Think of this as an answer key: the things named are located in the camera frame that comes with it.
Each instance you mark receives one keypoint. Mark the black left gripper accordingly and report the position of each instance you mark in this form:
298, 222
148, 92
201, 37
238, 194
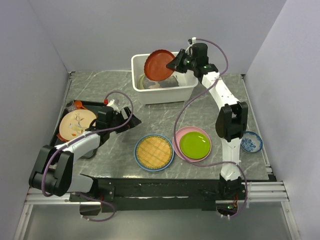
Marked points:
133, 121

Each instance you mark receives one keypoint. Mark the orange measuring scoop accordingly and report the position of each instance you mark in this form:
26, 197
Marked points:
79, 105

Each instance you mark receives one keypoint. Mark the blue plate with bamboo mat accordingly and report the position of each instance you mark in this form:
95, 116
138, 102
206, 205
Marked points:
154, 152

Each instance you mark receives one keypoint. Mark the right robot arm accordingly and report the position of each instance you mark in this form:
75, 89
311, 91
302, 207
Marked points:
232, 119

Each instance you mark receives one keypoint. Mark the aluminium frame rail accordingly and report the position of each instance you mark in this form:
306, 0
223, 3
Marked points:
270, 190

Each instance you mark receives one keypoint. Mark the clear glass cup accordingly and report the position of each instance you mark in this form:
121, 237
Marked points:
70, 106

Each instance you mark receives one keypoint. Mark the blue white patterned bowl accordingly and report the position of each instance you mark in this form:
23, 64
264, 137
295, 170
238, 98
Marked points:
251, 142

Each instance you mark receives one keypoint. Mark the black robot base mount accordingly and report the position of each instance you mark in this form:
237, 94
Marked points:
138, 194

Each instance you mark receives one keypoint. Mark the cream plate with branch motif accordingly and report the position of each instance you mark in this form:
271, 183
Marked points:
140, 82

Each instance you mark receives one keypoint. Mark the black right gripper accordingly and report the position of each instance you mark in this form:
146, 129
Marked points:
176, 63

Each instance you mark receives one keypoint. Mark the dark plate with deer motif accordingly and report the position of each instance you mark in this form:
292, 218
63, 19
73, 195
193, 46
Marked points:
169, 82

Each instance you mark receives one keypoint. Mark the pink plate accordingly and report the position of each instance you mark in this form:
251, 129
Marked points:
179, 135

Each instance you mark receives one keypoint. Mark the black plastic tray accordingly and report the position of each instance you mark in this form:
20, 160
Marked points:
90, 105

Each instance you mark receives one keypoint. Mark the green plate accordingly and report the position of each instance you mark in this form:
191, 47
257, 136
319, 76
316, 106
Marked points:
195, 145

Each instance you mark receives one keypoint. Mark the white plastic bin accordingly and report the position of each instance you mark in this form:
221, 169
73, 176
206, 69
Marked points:
187, 83

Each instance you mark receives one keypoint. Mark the red round plate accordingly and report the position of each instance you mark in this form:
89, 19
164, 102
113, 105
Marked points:
155, 66

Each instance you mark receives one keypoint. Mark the beige plate with bird motif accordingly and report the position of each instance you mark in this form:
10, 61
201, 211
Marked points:
75, 123

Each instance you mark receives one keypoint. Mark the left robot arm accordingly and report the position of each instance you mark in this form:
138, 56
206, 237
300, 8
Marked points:
52, 172

